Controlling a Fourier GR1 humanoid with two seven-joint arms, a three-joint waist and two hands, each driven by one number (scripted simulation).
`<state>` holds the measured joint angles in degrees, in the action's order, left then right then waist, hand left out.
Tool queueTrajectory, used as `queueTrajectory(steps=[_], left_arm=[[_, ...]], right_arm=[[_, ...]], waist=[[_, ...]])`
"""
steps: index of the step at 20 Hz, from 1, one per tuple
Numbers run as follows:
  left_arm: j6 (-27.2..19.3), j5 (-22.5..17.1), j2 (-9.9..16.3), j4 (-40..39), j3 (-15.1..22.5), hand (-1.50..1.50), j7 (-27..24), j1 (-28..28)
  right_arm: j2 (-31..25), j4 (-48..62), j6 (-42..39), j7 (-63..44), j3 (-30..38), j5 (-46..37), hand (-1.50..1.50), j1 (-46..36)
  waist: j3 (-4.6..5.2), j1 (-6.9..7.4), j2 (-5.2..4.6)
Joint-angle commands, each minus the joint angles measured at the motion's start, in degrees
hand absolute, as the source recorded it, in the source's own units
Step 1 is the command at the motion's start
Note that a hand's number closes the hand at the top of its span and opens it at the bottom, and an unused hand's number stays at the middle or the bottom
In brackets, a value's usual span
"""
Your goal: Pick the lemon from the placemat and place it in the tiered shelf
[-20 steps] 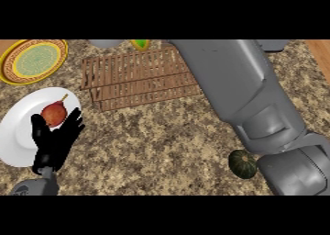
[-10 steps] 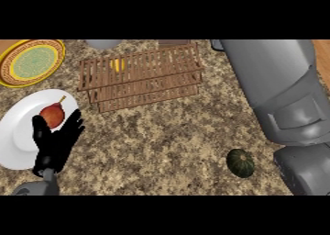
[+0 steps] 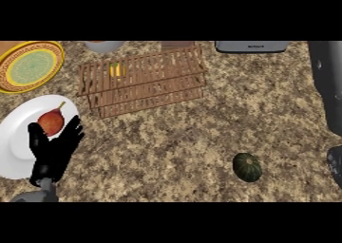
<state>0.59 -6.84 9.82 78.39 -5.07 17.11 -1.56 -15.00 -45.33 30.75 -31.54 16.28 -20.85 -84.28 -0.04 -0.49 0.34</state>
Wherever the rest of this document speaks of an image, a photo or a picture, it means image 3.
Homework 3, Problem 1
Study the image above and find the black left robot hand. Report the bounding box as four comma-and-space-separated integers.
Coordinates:
27, 115, 86, 188

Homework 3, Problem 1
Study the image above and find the round yellow green placemat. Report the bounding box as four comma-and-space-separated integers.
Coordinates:
0, 41, 68, 95

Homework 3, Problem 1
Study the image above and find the brown wooden tiered shelf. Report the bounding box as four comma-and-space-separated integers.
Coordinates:
75, 44, 209, 120

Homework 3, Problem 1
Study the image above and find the white plate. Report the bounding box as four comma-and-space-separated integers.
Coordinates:
0, 94, 81, 180

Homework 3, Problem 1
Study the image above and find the red-brown pear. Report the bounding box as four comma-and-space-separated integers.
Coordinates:
37, 101, 68, 138

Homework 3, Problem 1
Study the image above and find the yellow fruit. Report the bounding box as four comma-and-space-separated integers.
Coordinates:
108, 62, 128, 78

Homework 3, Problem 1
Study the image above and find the brown wooden board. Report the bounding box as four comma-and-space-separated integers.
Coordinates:
0, 40, 27, 65

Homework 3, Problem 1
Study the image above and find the grey pot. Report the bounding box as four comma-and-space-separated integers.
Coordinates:
83, 40, 127, 54

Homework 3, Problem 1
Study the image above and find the dark green squash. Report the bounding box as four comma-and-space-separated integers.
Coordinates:
232, 152, 266, 184

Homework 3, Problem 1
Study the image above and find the brown box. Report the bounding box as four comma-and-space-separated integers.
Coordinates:
159, 40, 196, 52

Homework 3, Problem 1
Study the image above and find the grey flat appliance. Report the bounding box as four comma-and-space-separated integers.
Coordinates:
214, 40, 292, 54

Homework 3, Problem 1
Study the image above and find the dark rounded appliance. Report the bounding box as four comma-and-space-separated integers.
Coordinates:
326, 144, 342, 197

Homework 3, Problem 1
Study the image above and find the large grey appliance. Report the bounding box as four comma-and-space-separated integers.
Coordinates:
307, 40, 342, 140

